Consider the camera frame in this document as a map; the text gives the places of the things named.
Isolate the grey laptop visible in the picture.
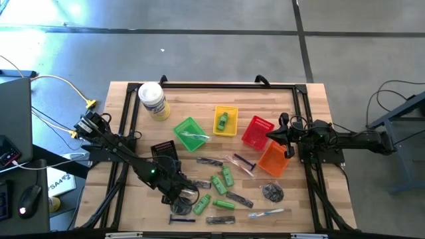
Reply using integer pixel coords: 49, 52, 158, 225
0, 77, 33, 173

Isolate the black keyboard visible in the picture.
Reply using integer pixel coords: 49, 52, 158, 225
0, 181, 10, 222

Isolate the orange plastic basket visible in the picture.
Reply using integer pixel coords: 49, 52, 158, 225
257, 140, 291, 179

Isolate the blue-grey table frame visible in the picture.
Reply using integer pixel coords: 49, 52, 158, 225
367, 91, 425, 195

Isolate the red white toothbrush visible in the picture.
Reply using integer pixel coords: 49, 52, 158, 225
224, 154, 256, 179

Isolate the blue disposable razor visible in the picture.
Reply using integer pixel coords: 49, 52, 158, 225
168, 214, 197, 225
233, 153, 257, 171

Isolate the round black bagged item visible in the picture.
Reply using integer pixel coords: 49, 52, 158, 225
169, 197, 194, 216
260, 181, 285, 204

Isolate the black aluminium rig frame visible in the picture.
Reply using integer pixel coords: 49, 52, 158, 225
74, 82, 358, 233

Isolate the white printed box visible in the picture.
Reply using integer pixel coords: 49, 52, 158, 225
46, 167, 77, 199

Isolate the red plastic basket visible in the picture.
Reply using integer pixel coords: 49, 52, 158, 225
241, 115, 276, 151

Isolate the blue white wrapped toothbrush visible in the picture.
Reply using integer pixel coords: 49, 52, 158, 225
247, 208, 286, 220
180, 131, 211, 142

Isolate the green Pert shampoo bottle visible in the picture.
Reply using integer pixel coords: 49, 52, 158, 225
192, 194, 212, 216
211, 175, 228, 196
221, 165, 235, 188
212, 199, 236, 211
216, 112, 229, 131

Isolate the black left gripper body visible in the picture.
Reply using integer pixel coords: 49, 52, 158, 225
154, 165, 200, 208

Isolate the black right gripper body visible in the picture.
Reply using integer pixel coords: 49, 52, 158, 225
280, 112, 313, 159

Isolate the black plastic basket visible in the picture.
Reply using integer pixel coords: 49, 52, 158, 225
150, 139, 182, 169

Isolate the black computer mouse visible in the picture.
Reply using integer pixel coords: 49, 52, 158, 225
17, 184, 43, 220

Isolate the green plastic basket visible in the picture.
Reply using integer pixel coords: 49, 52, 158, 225
172, 116, 211, 153

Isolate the yellow plastic basket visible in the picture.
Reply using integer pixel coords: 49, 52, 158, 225
212, 105, 239, 137

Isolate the grey side desk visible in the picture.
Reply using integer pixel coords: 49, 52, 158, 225
0, 158, 51, 236

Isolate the yellow round object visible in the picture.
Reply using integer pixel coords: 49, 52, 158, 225
48, 196, 62, 213

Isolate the Lysol wipes canister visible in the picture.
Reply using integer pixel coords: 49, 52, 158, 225
137, 81, 171, 121

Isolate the black phone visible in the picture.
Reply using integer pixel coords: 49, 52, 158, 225
0, 134, 23, 169

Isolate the white plastic bracket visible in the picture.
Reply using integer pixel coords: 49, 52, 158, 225
105, 232, 143, 239
291, 233, 329, 239

